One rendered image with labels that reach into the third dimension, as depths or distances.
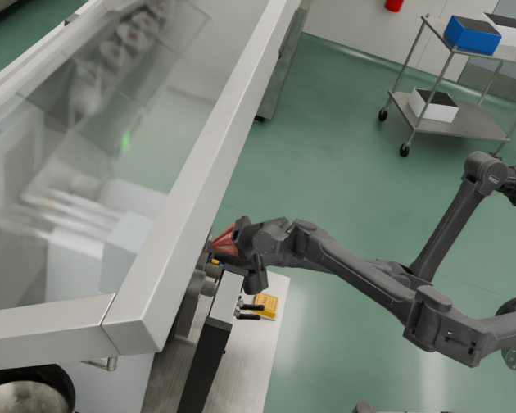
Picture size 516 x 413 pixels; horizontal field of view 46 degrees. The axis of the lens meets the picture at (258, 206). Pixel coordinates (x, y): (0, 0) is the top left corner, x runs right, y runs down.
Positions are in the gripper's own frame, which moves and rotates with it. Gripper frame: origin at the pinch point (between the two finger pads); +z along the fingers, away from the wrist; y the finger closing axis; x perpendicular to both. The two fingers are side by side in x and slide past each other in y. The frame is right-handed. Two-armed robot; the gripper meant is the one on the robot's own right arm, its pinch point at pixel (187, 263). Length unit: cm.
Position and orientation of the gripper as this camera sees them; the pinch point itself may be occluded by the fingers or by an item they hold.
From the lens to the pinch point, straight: 169.5
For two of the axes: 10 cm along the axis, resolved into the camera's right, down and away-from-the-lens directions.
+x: -2.5, -8.0, -5.4
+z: -9.5, 1.0, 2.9
